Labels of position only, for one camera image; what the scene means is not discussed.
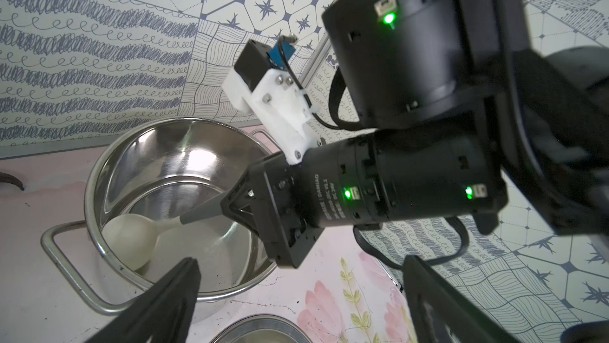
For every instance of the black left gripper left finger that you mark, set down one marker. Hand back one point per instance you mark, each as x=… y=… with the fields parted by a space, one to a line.
x=162 y=314

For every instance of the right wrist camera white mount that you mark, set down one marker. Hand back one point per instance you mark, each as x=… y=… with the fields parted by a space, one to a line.
x=262 y=83

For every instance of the black handled claw hammer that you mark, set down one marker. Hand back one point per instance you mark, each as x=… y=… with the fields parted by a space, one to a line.
x=6 y=178

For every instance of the stainless steel pot lid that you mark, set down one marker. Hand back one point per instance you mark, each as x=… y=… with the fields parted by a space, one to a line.
x=262 y=328

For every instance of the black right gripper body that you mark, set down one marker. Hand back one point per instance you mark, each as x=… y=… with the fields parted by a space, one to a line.
x=336 y=185

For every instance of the cream spoon with grey handle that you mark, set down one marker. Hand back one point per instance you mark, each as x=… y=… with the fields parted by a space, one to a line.
x=133 y=238

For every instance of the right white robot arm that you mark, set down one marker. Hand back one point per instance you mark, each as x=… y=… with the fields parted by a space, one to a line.
x=443 y=98

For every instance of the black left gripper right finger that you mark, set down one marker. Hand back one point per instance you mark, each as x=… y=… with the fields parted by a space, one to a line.
x=438 y=310

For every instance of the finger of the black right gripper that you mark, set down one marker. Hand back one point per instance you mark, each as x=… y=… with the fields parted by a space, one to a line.
x=239 y=202
x=263 y=230

